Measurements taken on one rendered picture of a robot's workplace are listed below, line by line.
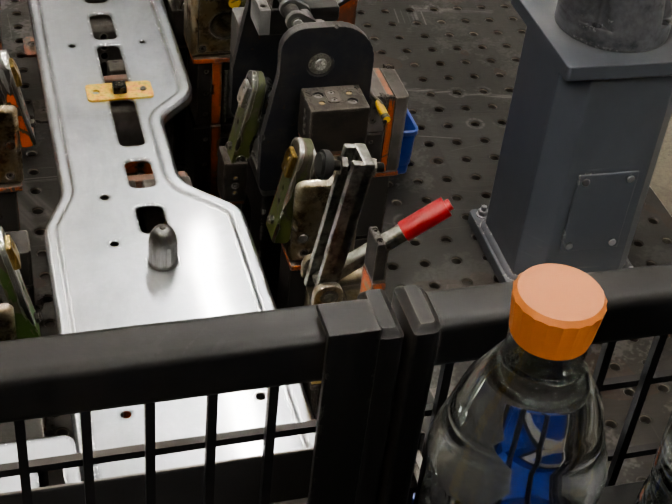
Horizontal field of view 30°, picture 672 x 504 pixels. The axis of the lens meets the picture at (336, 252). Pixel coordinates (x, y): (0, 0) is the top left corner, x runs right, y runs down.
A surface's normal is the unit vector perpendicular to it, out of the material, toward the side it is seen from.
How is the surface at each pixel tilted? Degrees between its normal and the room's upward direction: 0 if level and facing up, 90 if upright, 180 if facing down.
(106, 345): 0
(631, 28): 73
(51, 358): 0
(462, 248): 0
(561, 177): 90
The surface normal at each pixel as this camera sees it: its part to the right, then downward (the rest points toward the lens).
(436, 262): 0.09, -0.77
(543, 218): -0.51, 0.51
